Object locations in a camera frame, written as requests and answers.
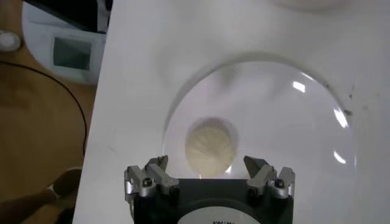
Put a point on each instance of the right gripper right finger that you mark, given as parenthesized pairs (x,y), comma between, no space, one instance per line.
(262,178)

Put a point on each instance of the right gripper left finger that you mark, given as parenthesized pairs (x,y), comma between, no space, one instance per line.
(160,179)

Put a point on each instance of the white steamed baozi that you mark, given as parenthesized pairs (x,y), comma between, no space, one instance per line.
(210,146)

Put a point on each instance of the white robot base with screen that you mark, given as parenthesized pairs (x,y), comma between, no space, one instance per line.
(39,51)

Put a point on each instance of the white round plate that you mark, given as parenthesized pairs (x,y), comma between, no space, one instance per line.
(289,137)

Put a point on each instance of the small round white disc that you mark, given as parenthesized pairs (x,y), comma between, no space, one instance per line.
(9,41)

